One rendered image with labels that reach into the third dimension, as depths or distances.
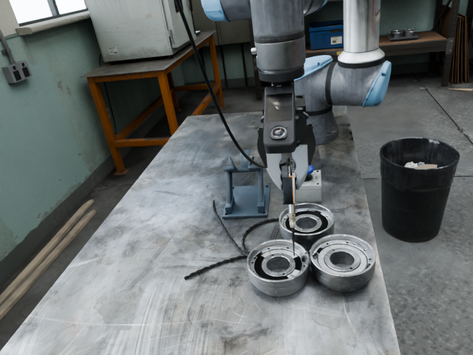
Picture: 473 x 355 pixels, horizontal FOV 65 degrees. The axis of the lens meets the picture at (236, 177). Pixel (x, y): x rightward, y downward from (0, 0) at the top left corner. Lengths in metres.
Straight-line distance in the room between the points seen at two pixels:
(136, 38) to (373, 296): 2.51
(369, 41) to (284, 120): 0.51
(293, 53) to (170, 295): 0.44
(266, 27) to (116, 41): 2.43
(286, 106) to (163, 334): 0.40
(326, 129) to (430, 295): 0.94
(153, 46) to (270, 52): 2.30
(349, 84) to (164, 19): 1.92
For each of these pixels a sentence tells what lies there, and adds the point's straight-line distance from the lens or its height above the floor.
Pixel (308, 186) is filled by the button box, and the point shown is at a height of 0.84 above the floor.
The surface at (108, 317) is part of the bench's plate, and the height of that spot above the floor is 0.80.
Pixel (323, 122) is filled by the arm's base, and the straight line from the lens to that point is 1.11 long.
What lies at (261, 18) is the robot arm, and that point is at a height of 1.21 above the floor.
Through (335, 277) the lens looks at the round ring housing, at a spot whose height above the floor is 0.84.
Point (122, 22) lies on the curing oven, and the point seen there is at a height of 1.06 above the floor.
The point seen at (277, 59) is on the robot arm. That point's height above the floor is 1.15.
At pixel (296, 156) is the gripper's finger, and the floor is 0.99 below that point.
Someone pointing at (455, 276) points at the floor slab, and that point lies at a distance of 1.92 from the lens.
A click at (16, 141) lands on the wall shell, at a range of 2.42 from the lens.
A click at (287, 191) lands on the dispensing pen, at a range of 0.65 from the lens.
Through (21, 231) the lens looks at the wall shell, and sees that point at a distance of 2.44.
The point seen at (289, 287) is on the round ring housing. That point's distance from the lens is 0.62.
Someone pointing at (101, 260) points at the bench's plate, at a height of 0.80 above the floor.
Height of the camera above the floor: 1.27
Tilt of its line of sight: 29 degrees down
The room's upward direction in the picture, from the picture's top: 9 degrees counter-clockwise
